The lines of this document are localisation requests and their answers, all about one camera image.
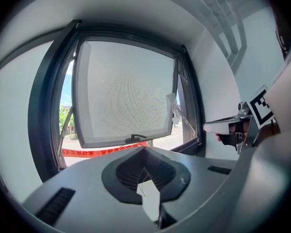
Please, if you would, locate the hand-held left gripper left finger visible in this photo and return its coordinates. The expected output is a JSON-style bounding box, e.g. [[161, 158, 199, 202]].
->
[[101, 146, 146, 205]]

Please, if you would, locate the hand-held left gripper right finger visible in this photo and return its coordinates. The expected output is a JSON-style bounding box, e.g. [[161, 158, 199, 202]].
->
[[144, 146, 192, 203]]

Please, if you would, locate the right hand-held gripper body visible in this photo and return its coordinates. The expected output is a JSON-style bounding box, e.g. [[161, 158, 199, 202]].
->
[[203, 84, 276, 155]]

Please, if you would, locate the white roller blind fabric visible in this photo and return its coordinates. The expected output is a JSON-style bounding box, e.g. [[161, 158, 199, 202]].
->
[[71, 40, 180, 150]]

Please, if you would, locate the person's right forearm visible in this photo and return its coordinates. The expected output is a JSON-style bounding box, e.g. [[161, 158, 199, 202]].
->
[[256, 122, 281, 143]]

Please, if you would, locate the black framed open window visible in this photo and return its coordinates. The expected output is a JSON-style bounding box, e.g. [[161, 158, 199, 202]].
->
[[27, 19, 207, 183]]

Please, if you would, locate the person's right hand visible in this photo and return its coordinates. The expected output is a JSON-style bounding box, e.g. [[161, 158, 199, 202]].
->
[[215, 121, 249, 147]]

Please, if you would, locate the red banner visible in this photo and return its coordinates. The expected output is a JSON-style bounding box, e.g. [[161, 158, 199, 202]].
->
[[61, 141, 149, 158]]

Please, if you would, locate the green leafy tree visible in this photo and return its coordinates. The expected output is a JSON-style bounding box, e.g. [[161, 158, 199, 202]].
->
[[59, 105, 75, 133]]

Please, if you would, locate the thin dark string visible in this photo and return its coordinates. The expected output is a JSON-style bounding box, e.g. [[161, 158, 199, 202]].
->
[[138, 174, 150, 197]]

